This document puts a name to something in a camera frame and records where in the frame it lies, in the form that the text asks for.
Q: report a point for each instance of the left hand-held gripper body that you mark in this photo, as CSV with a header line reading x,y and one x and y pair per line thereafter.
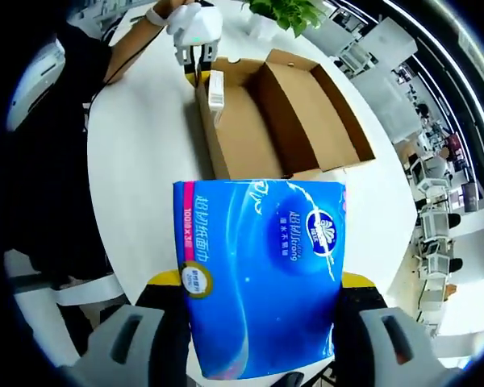
x,y
207,24

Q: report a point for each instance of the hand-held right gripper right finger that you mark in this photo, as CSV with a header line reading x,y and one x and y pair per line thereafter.
x,y
367,342

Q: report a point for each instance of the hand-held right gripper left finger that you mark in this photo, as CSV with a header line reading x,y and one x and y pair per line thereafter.
x,y
153,342

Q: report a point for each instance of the brown cardboard shoe box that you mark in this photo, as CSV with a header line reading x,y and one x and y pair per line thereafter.
x,y
242,133

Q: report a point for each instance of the blue soft tissue pack item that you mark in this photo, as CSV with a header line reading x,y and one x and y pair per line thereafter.
x,y
258,282

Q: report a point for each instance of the person's left hand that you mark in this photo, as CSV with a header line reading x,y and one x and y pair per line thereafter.
x,y
179,18

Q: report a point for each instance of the white barcode carton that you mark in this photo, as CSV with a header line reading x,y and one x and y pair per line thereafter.
x,y
216,88

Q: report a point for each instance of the white wristband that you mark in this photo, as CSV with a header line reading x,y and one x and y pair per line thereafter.
x,y
155,16

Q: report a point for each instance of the green potted plant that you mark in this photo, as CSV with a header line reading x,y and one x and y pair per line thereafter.
x,y
282,12

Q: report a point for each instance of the group of white office chairs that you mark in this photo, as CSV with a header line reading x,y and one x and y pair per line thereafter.
x,y
439,225

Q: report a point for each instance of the white chest-worn device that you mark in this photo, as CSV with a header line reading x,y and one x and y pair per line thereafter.
x,y
36,80

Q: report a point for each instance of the white square column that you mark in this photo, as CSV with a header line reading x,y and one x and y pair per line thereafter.
x,y
387,36

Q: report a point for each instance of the person in black shirt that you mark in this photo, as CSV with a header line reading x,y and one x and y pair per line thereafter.
x,y
44,181

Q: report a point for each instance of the white partition panel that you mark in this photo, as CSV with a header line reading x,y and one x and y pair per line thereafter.
x,y
387,105

